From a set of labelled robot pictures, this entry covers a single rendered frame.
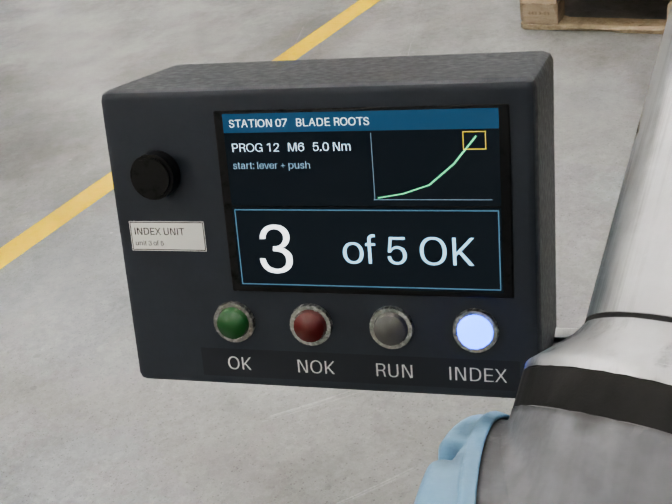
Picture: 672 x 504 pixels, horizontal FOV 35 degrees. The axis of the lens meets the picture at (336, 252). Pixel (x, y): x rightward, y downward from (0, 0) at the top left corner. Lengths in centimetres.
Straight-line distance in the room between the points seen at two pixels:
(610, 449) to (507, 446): 4
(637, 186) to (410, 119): 25
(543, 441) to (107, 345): 238
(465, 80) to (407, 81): 3
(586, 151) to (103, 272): 142
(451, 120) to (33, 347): 224
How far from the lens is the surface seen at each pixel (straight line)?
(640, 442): 31
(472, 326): 61
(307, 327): 64
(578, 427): 32
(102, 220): 322
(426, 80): 59
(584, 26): 400
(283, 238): 63
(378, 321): 62
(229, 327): 65
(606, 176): 304
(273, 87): 61
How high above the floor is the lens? 149
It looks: 32 degrees down
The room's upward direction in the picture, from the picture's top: 10 degrees counter-clockwise
